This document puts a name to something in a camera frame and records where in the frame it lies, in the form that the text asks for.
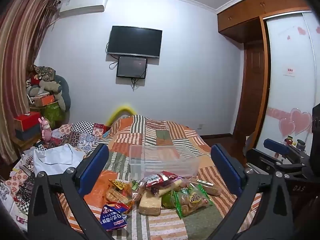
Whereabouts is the red snack packet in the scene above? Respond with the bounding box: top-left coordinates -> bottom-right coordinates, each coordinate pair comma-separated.
143,171 -> 187,196

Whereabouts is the wooden door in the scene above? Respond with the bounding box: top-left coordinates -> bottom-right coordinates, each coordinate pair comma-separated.
234,42 -> 266,140

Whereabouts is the small black monitor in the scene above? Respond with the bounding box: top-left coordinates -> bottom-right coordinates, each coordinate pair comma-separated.
116,56 -> 148,79

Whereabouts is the small pink heart sticker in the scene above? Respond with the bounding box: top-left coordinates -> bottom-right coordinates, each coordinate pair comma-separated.
279,117 -> 297,136

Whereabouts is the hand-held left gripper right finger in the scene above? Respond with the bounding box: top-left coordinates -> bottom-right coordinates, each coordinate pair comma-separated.
211,144 -> 295,240

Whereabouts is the green jelly cup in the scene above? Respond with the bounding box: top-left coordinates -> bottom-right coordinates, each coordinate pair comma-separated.
161,191 -> 177,208

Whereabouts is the white plastic bag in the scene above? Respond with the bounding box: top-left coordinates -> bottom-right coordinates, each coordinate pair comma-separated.
32,144 -> 84,177

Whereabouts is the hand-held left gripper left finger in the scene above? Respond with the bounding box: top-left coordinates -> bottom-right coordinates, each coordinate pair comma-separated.
27,143 -> 110,240

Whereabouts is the yellow hoop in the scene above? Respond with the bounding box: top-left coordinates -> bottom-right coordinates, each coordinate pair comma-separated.
105,104 -> 137,127

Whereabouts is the orange box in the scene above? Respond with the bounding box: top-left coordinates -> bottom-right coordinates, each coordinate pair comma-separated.
34,94 -> 55,107

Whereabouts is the long bread roll packet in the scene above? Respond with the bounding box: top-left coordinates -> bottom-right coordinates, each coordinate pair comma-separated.
189,177 -> 222,197

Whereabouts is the cracker packet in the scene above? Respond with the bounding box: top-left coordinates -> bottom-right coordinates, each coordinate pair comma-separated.
105,188 -> 133,205

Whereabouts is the floral cloth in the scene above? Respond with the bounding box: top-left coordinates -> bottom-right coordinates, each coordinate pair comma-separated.
34,65 -> 57,80

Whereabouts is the clear plastic container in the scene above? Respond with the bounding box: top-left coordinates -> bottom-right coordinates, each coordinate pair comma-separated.
129,144 -> 199,178

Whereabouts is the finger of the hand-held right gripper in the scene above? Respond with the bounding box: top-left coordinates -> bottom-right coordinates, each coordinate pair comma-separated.
246,148 -> 304,178
263,138 -> 312,167

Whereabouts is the bread slice packet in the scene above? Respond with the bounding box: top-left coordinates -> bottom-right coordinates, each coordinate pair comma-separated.
139,192 -> 162,216

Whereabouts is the dark grey box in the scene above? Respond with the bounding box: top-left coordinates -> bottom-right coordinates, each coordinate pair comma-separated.
15,126 -> 42,142

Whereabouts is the large black television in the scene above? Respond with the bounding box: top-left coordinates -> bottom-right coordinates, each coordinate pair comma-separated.
107,26 -> 162,59

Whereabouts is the grey plush toy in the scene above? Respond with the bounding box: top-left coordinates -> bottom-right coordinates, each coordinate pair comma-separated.
54,75 -> 72,112

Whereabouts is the red box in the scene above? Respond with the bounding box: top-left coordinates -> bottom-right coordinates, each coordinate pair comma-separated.
14,112 -> 42,132

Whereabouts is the striped curtain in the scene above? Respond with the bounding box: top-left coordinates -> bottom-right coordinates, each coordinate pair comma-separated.
0,0 -> 60,155

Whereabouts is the blue snack bag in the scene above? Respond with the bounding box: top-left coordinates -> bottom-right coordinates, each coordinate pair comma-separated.
99,202 -> 131,232

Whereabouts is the beige plush toy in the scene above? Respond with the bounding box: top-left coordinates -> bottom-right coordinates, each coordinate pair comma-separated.
27,80 -> 62,95

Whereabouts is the wooden nightstand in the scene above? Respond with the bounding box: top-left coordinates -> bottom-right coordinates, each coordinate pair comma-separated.
12,132 -> 43,155

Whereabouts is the orange snack packet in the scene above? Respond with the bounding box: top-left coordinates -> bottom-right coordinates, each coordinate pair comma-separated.
109,179 -> 133,192

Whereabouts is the white air conditioner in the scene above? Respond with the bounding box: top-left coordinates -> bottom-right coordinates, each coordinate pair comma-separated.
58,0 -> 108,18

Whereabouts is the pink bunny toy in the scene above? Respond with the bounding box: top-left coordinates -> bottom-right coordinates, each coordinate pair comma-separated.
38,117 -> 52,142

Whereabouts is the large pink heart sticker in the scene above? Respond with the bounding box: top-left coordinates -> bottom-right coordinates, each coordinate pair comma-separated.
290,107 -> 313,136

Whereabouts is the checkered patchwork blanket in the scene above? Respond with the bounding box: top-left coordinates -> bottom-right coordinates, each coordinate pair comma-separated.
0,121 -> 112,230

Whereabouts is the green cookie packet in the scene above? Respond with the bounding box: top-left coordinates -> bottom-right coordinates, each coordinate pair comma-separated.
173,184 -> 213,218

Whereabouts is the wooden wardrobe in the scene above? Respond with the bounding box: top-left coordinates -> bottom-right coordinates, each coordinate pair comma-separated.
217,0 -> 320,155

